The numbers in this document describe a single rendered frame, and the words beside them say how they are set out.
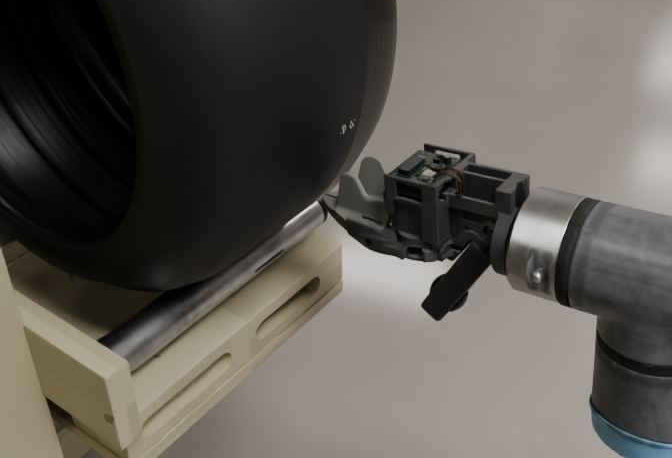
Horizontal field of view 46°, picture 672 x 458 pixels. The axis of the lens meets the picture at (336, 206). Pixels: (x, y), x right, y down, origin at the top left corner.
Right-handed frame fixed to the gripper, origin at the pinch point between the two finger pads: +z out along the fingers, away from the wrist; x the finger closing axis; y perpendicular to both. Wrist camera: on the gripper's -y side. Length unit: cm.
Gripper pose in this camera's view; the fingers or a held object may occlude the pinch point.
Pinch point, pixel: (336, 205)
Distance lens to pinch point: 78.4
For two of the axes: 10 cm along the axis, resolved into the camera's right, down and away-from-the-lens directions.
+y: -1.0, -8.6, -4.9
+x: -5.9, 4.5, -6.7
